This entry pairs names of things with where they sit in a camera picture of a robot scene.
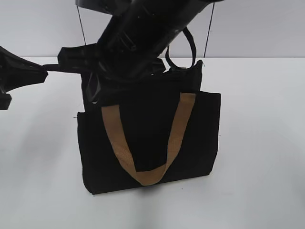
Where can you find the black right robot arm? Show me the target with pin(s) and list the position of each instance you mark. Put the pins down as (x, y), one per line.
(129, 48)

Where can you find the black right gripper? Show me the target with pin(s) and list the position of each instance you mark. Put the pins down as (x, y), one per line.
(82, 60)

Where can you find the black tote bag tan handles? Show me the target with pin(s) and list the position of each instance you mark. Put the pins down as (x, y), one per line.
(159, 130)

